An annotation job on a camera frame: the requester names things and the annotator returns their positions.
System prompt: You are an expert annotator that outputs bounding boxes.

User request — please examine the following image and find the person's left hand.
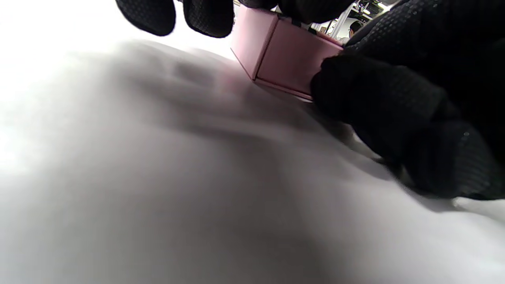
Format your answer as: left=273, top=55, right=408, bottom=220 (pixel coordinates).
left=114, top=0, right=505, bottom=200

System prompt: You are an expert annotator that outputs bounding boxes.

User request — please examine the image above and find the pink floral box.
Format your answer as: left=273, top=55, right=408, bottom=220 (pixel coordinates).
left=231, top=6, right=344, bottom=102

